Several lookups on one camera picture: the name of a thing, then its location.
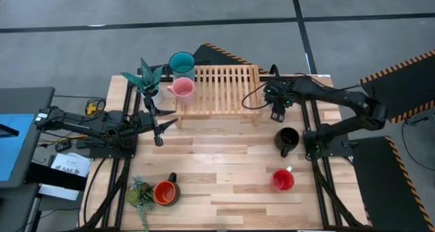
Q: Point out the white printed paper sheet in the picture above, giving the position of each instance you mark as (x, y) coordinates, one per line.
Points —
(69, 165)

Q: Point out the small succulent plant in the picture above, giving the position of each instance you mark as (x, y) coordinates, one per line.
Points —
(139, 194)

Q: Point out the red mug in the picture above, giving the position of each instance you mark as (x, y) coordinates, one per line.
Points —
(282, 180)

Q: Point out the grey side desk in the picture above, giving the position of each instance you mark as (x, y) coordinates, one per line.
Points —
(34, 99)

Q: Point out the wooden slatted rack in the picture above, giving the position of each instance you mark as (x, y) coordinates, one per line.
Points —
(224, 96)

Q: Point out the round black mug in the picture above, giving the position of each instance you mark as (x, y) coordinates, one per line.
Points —
(287, 138)

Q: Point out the yellow plug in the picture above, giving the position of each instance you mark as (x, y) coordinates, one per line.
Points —
(91, 109)

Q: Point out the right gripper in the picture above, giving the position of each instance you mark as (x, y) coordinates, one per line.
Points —
(280, 92)

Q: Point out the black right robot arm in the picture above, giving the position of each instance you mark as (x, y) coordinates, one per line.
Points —
(340, 96)

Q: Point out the black hazard striped mat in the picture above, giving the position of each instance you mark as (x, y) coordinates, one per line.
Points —
(380, 191)
(210, 56)
(401, 85)

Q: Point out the black mug orange inside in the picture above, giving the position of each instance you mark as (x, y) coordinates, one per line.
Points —
(164, 193)

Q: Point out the potted snake plant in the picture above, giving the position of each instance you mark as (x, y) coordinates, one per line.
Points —
(147, 77)

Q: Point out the pink mug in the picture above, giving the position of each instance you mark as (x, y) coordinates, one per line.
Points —
(183, 89)

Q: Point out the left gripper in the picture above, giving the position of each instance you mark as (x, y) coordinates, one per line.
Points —
(149, 119)

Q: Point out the teal mug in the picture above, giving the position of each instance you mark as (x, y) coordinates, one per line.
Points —
(176, 60)

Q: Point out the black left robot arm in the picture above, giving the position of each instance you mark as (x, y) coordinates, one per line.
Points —
(85, 121)

